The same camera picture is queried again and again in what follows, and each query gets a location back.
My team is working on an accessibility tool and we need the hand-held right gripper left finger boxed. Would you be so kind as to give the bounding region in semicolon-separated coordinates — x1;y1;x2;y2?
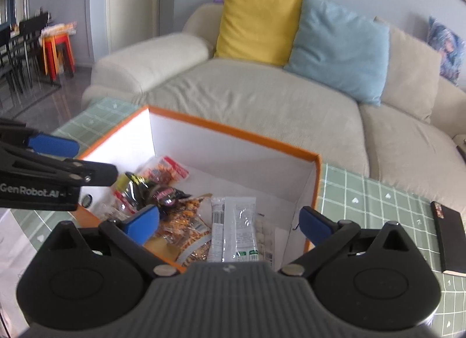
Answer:
44;205;184;277

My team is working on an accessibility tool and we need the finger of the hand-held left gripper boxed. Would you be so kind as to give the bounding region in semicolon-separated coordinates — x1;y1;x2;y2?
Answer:
0;145;119;187
0;120;81;158

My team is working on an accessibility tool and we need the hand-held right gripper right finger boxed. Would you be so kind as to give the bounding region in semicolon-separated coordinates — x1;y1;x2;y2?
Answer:
280;206;420;277

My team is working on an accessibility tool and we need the clear pastry packet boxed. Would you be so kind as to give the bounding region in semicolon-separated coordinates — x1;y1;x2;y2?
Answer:
93;189;128;222

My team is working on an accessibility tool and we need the black yellow snack packet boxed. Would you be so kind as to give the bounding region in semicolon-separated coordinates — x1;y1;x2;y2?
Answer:
122;172;161;211

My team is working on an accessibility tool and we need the dark purple snack packet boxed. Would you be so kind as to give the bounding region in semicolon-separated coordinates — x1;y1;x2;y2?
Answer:
153;185;192;215

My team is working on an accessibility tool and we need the orange peanut packet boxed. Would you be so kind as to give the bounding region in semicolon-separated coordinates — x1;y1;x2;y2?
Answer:
146;194;213;264

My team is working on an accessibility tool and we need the white ball candy packet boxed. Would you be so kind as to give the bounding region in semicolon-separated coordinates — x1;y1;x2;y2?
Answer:
255;214;277;262

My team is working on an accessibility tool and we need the red white snack packet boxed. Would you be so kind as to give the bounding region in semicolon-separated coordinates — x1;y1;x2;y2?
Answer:
140;156;190;184

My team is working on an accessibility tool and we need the white snack bar packet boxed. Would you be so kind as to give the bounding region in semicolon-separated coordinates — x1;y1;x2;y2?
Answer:
207;196;261;264

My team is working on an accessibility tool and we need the orange cardboard box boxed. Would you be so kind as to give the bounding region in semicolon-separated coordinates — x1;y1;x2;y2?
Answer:
75;105;323;275

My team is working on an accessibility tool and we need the green checked tablecloth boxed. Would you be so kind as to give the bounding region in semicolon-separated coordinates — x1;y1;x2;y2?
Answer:
0;97;466;338

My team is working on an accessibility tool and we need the red orange stool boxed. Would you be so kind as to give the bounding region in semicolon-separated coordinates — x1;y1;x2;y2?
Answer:
42;30;76;82

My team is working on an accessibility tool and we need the black dining chair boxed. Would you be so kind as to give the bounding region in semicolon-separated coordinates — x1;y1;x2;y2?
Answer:
18;13;50;91
0;25;19;106

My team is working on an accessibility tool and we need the beige sofa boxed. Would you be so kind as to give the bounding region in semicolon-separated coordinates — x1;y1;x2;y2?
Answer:
81;3;466;211

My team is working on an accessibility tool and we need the black notebook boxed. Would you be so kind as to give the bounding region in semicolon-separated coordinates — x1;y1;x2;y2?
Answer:
430;200;466;276

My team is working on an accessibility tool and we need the white door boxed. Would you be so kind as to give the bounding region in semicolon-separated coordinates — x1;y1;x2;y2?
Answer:
105;0;161;55

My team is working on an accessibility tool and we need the light blue pillow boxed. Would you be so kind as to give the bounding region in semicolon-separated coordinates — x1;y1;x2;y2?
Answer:
284;0;390;106

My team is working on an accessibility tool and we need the yellow pillow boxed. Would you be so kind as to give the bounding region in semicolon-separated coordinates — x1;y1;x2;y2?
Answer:
214;0;304;66

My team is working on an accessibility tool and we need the blue patterned pillow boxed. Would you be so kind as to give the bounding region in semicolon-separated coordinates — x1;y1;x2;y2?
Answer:
426;17;466;86

